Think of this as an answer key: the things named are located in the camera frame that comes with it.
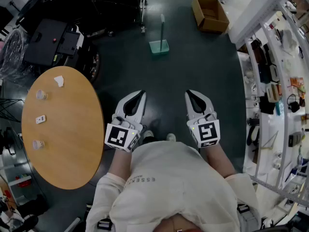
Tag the white plastic bag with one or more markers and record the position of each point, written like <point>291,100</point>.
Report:
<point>288,41</point>

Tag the black covered equipment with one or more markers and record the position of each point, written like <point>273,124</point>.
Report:
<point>48,8</point>

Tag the white metal shelf rack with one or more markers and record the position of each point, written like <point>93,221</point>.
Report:
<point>256,11</point>

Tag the person's white shirt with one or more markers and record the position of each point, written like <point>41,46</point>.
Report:
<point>169,182</point>

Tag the small white device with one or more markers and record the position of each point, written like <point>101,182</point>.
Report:
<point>40,119</point>

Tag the person's left white shoe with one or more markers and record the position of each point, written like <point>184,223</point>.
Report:
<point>149,133</point>

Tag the crumpled white tissue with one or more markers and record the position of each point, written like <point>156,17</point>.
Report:
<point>59,81</point>

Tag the row of handbags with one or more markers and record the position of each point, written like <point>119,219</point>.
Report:
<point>264,72</point>

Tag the person's right white shoe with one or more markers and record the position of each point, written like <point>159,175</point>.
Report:
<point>171,137</point>

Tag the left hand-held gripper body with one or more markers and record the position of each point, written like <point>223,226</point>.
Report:
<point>118,135</point>

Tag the person's left forearm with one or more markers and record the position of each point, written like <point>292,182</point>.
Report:
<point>119,163</point>

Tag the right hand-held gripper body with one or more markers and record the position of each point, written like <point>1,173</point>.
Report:
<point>206,132</point>

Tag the clear plastic wrapped item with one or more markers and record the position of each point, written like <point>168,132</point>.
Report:
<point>13,52</point>

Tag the person's white shoe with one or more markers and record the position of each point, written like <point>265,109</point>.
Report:
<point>149,133</point>
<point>171,137</point>

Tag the black tripod legs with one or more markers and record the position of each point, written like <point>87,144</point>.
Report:
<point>9,107</point>

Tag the person's right forearm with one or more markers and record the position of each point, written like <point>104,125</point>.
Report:
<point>218,161</point>

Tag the round wooden table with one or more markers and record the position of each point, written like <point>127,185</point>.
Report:
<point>67,134</point>

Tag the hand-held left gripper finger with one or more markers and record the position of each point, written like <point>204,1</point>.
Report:
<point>120,106</point>
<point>141,110</point>

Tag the open cardboard box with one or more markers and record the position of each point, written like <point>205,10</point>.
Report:
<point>212,20</point>

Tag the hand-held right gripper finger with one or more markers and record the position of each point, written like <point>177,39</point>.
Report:
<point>208,105</point>
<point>189,106</point>

